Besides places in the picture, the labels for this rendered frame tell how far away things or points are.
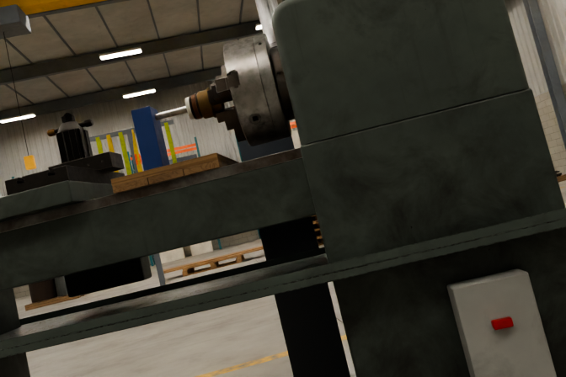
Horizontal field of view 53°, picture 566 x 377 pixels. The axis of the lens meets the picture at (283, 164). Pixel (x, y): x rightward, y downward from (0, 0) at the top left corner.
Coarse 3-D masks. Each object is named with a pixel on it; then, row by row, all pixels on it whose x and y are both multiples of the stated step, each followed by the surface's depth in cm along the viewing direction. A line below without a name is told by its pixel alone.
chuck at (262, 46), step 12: (264, 36) 164; (264, 48) 159; (264, 60) 157; (264, 72) 156; (264, 84) 156; (276, 84) 161; (276, 96) 157; (276, 108) 158; (276, 120) 160; (288, 132) 166
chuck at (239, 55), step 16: (224, 48) 163; (240, 48) 161; (240, 64) 158; (256, 64) 157; (240, 80) 157; (256, 80) 156; (240, 96) 157; (256, 96) 157; (240, 112) 158; (256, 112) 158; (256, 128) 162; (272, 128) 162; (256, 144) 170
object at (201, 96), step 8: (208, 88) 171; (192, 96) 171; (200, 96) 170; (192, 104) 170; (200, 104) 169; (208, 104) 169; (216, 104) 170; (192, 112) 170; (200, 112) 171; (208, 112) 170
